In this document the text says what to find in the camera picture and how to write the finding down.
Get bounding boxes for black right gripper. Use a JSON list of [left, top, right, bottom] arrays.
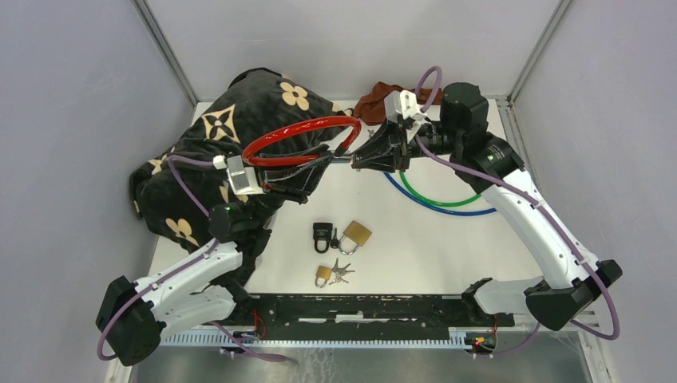
[[351, 113, 462, 174]]

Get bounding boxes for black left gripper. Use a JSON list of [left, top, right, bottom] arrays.
[[247, 146, 334, 230]]

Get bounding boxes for red cable lock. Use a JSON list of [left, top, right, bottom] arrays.
[[241, 116, 362, 165]]

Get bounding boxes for black padlock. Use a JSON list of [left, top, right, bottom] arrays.
[[312, 222, 334, 254]]

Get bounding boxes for blue cable lock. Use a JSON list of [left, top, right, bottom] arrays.
[[383, 172, 497, 217]]

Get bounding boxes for green cable lock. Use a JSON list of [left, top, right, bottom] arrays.
[[399, 171, 481, 207]]

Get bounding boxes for small brass padlock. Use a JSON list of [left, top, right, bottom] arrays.
[[315, 265, 333, 288]]

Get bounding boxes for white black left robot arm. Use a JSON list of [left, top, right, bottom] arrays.
[[96, 145, 335, 366]]

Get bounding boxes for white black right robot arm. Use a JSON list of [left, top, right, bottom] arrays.
[[352, 82, 622, 330]]

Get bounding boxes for brown crumpled cloth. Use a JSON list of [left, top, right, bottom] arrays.
[[353, 81, 424, 127]]

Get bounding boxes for black floral patterned blanket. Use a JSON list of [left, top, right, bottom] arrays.
[[129, 68, 353, 286]]

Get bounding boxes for small padlock keys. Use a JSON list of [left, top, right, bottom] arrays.
[[329, 259, 354, 285]]

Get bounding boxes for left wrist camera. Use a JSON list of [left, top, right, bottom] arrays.
[[227, 156, 264, 195]]

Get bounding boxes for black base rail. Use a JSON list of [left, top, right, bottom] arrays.
[[222, 294, 515, 341]]

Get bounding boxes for white slotted cable duct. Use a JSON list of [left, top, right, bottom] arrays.
[[160, 328, 472, 350]]

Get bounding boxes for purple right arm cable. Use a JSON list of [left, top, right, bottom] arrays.
[[412, 65, 621, 357]]

